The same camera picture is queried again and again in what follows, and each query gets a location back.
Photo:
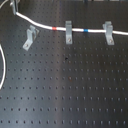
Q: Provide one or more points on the middle grey cable clip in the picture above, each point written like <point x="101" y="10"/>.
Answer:
<point x="68" y="26"/>

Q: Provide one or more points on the grey cable clip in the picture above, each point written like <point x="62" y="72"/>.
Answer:
<point x="32" y="33"/>
<point x="68" y="26"/>
<point x="108" y="27"/>

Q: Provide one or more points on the left grey cable clip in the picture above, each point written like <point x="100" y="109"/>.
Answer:
<point x="32" y="33"/>

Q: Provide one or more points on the right grey cable clip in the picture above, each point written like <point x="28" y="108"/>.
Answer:
<point x="108" y="27"/>

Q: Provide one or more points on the grey metal post top left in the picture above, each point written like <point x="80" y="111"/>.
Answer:
<point x="13" y="4"/>

